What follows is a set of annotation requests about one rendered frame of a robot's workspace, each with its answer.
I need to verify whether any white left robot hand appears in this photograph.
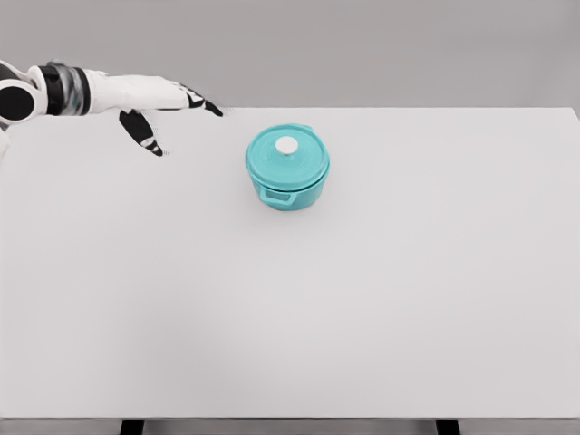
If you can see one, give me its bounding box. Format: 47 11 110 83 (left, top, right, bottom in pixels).
110 74 225 158

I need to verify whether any teal pot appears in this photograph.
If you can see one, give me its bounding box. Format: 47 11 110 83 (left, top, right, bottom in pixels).
246 123 331 212

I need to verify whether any teal lid with white knob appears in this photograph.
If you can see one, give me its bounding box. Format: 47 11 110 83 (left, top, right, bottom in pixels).
245 122 331 189

